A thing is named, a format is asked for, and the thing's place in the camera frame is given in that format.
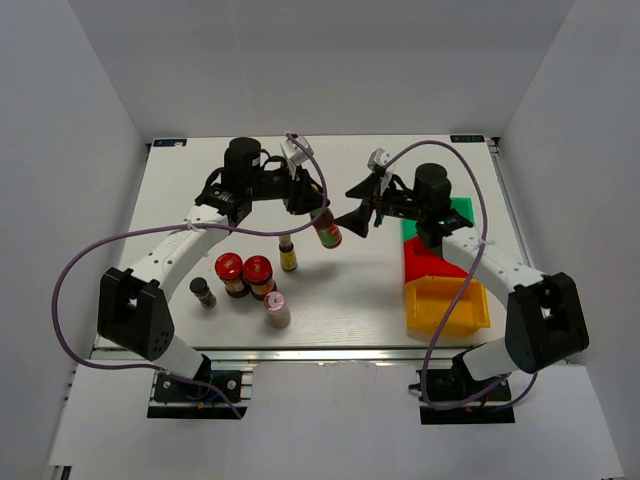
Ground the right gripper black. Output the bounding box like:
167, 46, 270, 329
333, 173, 426, 238

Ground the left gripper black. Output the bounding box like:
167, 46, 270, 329
246, 159, 330, 216

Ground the yellow cap sauce bottle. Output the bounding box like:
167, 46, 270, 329
309, 202, 342, 249

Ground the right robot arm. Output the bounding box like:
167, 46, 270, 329
336, 163, 589, 399

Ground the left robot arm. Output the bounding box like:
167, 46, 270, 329
97, 134, 328, 399

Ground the small yellow label bottle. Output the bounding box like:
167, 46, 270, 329
278, 234, 298, 272

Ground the red plastic bin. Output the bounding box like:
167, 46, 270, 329
403, 236, 467, 284

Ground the red lid jar front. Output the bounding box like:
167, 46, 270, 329
243, 255, 277, 301

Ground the red lid jar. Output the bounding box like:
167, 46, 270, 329
243, 255, 277, 301
214, 252, 249, 298

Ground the green plastic bin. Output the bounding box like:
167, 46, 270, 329
401, 197, 475, 242

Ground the red lid jar rear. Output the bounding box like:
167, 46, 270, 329
214, 252, 249, 298

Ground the right blue table label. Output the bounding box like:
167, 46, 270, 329
449, 134, 485, 143

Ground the blue table label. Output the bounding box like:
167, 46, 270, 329
449, 134, 485, 143
152, 138, 187, 148

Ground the yellow plastic bin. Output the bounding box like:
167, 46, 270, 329
404, 276, 491, 337

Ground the pink cap spice shaker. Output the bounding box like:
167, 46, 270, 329
263, 291, 291, 329

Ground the black cap spice jar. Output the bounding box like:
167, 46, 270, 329
189, 277, 217, 309

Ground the left blue table label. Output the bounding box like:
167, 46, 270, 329
152, 138, 187, 148

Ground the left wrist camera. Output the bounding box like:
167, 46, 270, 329
280, 133, 314, 170

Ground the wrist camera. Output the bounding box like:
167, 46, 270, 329
280, 133, 314, 170
367, 148, 392, 178

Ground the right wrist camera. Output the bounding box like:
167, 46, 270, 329
367, 148, 392, 178

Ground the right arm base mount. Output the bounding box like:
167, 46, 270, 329
408, 369, 515, 426

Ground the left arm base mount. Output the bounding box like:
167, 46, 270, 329
147, 363, 253, 420

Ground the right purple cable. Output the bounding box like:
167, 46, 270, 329
384, 139, 541, 411

